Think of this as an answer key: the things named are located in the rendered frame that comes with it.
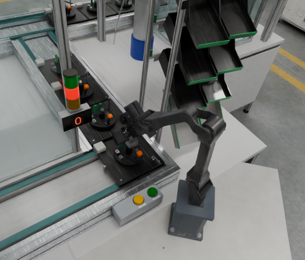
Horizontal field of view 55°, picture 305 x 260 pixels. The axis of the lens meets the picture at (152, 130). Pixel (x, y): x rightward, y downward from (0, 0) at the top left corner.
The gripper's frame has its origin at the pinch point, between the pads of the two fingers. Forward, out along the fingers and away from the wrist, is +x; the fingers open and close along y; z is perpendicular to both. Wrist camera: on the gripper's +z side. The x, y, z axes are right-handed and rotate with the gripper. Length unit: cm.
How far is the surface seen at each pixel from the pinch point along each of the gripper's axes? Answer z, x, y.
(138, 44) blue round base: 50, 55, -55
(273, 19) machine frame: 35, 35, -164
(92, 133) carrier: 5.8, 23.1, 8.0
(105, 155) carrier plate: -5.4, 14.4, 9.3
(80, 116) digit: 13.1, -2.8, 17.8
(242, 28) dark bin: 20, -36, -45
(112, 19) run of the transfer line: 81, 84, -59
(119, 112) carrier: 10.8, 27.1, -10.5
